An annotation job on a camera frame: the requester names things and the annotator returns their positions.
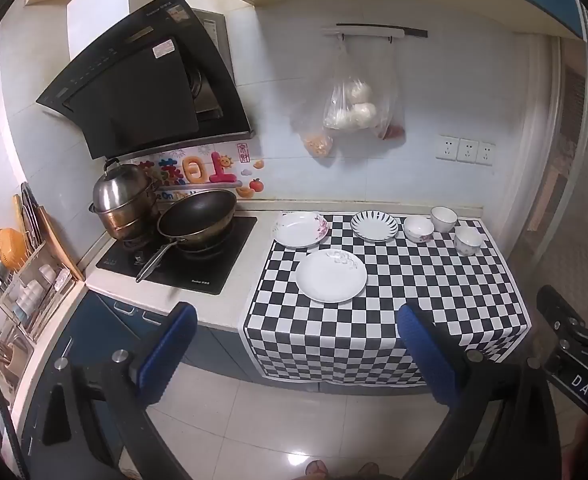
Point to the orange plastic colander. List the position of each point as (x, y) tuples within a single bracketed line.
[(11, 245)]

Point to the wooden cutting board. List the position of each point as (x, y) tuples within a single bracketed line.
[(61, 245)]

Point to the white deep plate pink flowers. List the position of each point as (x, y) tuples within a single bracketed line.
[(300, 230)]

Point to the colourful wall sticker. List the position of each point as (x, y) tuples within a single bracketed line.
[(199, 172)]

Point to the white wall hook rack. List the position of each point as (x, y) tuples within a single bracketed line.
[(363, 33)]

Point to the white bowl dark rim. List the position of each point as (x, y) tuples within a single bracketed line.
[(443, 219)]

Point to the black range hood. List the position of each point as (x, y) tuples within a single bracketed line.
[(124, 90)]

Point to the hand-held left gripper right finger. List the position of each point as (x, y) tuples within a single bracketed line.
[(423, 355)]

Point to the stainless steel steamer pot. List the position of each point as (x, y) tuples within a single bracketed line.
[(124, 195)]

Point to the white door frame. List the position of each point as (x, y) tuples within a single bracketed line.
[(563, 160)]

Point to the clear bag of white buns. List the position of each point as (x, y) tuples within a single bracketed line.
[(353, 105)]

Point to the white bowl pink flowers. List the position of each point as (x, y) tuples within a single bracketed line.
[(418, 230)]

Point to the stack of white cups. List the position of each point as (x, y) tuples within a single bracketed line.
[(34, 292)]

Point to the black white checkered cloth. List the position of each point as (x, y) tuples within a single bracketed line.
[(423, 290)]

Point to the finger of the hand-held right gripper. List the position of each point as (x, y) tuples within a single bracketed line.
[(558, 307)]

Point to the person's right foot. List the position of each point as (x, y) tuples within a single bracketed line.
[(367, 472)]

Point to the clear bag with orange contents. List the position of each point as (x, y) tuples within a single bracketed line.
[(318, 142)]

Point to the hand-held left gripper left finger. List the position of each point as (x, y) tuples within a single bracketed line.
[(174, 345)]

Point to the plain white plate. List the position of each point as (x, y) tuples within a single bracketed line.
[(331, 277)]

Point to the black glass gas stove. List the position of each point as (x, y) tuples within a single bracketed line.
[(209, 272)]

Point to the white bowl faint pattern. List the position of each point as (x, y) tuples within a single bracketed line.
[(466, 240)]

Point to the white wall socket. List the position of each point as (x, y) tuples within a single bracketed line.
[(467, 150), (485, 153), (447, 148)]

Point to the metal dish rack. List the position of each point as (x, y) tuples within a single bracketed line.
[(39, 300)]

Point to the blue base cabinet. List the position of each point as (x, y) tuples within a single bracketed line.
[(89, 325)]

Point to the clear bag with red contents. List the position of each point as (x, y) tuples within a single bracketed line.
[(392, 131)]

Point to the white plate blue stripes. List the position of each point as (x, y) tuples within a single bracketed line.
[(375, 226)]

